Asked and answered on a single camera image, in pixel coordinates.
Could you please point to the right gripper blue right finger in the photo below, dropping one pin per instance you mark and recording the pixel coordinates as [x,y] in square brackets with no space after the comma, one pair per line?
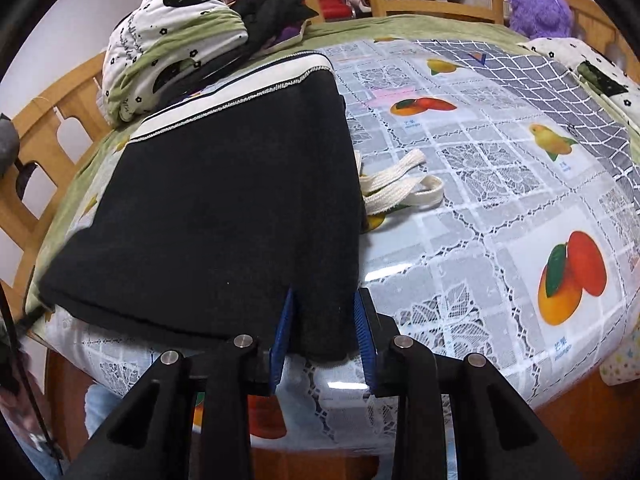
[496,433]

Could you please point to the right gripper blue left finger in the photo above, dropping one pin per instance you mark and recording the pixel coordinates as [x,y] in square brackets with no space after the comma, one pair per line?
[149,435]

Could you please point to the black sweatpants with white stripe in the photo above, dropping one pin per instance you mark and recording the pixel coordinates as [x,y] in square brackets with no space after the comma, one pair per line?
[232,212]

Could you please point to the star print white cloth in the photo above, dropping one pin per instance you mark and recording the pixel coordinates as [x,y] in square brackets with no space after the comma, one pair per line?
[623,365]

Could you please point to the fruit print lace tablecloth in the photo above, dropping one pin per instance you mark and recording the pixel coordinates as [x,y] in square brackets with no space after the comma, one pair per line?
[531,259]

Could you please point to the green bed sheet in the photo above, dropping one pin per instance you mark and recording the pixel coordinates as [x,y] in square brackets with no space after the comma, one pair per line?
[392,189]

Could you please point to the grey checked cloth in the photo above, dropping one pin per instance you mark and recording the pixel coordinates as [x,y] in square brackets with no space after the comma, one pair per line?
[550,88]

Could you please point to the floral white pillow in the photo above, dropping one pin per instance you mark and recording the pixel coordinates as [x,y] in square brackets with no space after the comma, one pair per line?
[609,81]

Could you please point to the folded floral white green quilt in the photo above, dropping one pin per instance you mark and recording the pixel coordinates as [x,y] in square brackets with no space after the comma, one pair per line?
[159,43]

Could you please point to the purple plush toy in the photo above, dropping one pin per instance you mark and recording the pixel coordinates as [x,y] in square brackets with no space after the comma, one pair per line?
[541,18]

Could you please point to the black clothes pile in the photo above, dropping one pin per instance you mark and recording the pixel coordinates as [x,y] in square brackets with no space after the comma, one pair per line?
[263,20]

